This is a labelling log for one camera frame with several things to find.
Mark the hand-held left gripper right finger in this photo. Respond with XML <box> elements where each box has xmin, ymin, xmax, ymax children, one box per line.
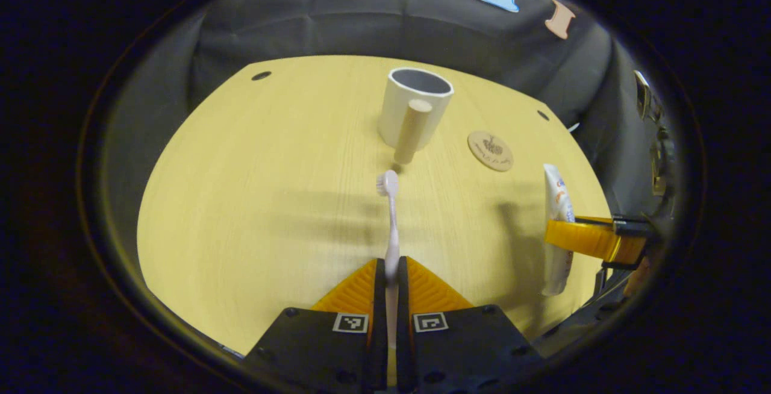
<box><xmin>395</xmin><ymin>255</ymin><xmax>544</xmax><ymax>392</ymax></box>

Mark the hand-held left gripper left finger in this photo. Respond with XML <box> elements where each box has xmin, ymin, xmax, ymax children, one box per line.
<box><xmin>241</xmin><ymin>257</ymin><xmax>389</xmax><ymax>392</ymax></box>

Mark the white toothpaste tube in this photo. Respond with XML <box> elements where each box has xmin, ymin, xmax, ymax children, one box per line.
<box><xmin>540</xmin><ymin>163</ymin><xmax>577</xmax><ymax>298</ymax></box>

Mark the round wooden coaster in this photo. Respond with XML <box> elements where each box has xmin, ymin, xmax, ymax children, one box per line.
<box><xmin>467</xmin><ymin>130</ymin><xmax>515</xmax><ymax>172</ymax></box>

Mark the pale pink toothbrush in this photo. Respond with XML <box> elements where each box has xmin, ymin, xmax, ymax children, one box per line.
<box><xmin>375</xmin><ymin>169</ymin><xmax>402</xmax><ymax>351</ymax></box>

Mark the wooden desktop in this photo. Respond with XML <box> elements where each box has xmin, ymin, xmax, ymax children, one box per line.
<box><xmin>137</xmin><ymin>54</ymin><xmax>613</xmax><ymax>360</ymax></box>

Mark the metal stand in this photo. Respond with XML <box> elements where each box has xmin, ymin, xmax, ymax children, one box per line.
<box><xmin>632</xmin><ymin>70</ymin><xmax>670</xmax><ymax>197</ymax></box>

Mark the black backdrop cloth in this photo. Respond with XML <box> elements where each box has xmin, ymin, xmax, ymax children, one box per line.
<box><xmin>102</xmin><ymin>0</ymin><xmax>676</xmax><ymax>250</ymax></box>

